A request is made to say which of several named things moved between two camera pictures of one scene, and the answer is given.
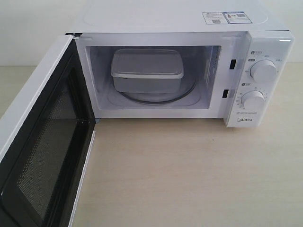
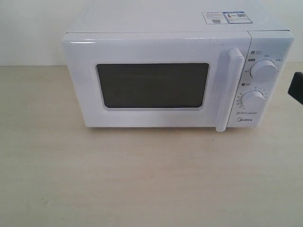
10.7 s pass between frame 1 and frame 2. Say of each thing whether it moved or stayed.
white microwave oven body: stayed
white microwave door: moved
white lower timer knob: stayed
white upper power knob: stayed
